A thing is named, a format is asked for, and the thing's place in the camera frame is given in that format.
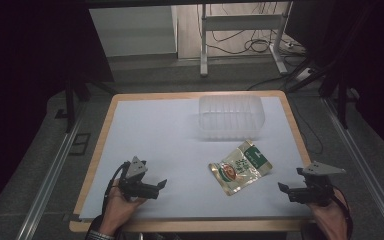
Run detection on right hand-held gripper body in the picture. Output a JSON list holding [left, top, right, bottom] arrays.
[[295, 160, 347, 207]]

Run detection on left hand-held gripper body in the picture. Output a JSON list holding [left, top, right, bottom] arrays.
[[118, 155, 155, 201]]

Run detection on gold and green snack packet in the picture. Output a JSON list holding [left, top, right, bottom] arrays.
[[208, 139, 274, 197]]

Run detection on translucent plastic container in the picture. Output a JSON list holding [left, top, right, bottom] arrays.
[[198, 93, 267, 142]]

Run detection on person's right hand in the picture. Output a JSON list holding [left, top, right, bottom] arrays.
[[307, 189, 352, 240]]

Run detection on person's left hand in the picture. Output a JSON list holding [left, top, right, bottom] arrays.
[[98, 185, 148, 237]]

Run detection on white table mat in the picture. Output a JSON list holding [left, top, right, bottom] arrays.
[[79, 96, 314, 222]]

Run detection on black metal stand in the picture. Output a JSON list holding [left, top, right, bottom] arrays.
[[55, 78, 93, 134], [286, 56, 359, 130]]

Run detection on grey white board panel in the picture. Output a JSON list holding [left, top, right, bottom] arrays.
[[89, 5, 178, 58]]

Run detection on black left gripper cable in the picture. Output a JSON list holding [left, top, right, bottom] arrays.
[[101, 161, 132, 214]]

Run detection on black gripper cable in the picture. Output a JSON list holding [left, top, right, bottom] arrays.
[[101, 161, 132, 214], [332, 185, 354, 240]]

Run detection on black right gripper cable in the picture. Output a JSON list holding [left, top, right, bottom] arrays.
[[332, 185, 354, 240]]

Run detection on aluminium floor rail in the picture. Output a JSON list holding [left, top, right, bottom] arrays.
[[321, 96, 384, 240], [14, 109, 88, 240]]

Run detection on black floor bracket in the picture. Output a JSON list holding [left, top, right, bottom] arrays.
[[68, 132, 92, 157]]

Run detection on black floor cables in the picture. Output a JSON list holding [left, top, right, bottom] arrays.
[[196, 3, 309, 58]]

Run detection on white metal desk frame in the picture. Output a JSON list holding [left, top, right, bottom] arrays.
[[199, 2, 294, 78]]

